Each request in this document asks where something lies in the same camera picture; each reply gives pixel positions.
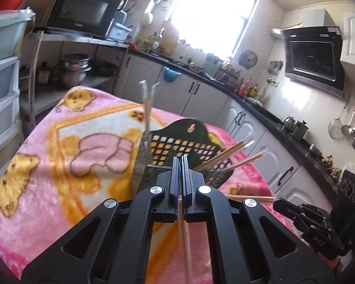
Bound kitchen window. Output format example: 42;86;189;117
169;0;261;62

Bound beige sack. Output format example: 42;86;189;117
161;21;179;57

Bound large steel pot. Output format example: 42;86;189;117
58;54;92;89

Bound green-top plastic drawer tower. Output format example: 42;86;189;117
0;9;36;166

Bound black kitchen countertop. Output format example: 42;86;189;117
129;49;341;196

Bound black wok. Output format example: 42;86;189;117
90;60;119;76

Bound blue dish drainer box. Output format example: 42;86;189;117
108;21;133;42

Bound small grey wall fan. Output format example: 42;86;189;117
239;50;258;70

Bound dark green utensil holder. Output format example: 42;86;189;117
130;118;234;197

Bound white lower kitchen cabinets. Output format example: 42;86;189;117
114;50;341;210

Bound metal strainer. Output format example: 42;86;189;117
328;95;344;139

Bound black range hood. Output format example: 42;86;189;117
281;9;345;98

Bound dark kettle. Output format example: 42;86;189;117
291;120;309;141

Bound wooden chopsticks pair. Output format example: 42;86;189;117
225;194;276;204
209;150;268;173
177;197;197;284
192;140;247;172

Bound pink printed blanket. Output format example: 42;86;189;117
0;86;302;284

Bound row of condiment bottles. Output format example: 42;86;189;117
235;78;259;98

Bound black microwave oven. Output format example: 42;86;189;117
44;0;122;37

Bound blue hanging bin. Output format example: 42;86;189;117
163;67;179;83

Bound stainless steel table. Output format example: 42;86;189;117
19;31;130;125

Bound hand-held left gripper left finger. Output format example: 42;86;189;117
21;156;182;284

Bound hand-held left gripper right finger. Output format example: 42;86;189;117
182;155;334;284

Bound hanging kitchen utensils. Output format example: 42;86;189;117
266;61;284;85

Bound grey knife block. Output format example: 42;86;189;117
205;54;222;77

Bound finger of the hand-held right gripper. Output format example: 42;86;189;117
274;198;332;228
280;211;344;256

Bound pile of ginger roots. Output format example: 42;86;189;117
321;155;342;178

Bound small steel pot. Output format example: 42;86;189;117
36;62;52;85

